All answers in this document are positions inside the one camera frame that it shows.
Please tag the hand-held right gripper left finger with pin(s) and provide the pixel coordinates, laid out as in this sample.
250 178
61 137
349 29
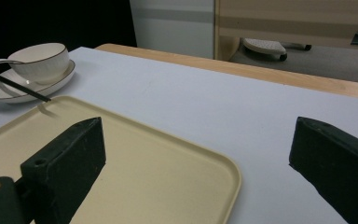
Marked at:
68 165

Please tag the wooden cabinet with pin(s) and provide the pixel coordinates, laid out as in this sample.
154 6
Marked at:
292 21

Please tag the beige plastic tray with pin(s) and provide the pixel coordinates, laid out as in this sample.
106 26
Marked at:
155 180

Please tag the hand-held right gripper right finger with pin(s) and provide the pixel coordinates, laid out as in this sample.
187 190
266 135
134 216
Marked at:
338 161

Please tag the office chair base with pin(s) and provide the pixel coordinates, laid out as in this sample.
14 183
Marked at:
265 47

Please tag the white plate with dark rim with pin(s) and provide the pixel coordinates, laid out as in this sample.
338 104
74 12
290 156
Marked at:
9 90

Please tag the white bowl with dark rim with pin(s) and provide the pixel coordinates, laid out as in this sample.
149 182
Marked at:
40 62

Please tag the white spoon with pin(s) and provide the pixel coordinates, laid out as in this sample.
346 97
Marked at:
4 61

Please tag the white mat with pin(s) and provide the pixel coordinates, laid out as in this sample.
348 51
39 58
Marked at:
217 118

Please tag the black chopstick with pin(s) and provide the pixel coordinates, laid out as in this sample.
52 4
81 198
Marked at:
18 87

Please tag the dark curtain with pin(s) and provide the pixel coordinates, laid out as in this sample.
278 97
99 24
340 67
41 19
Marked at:
43 21

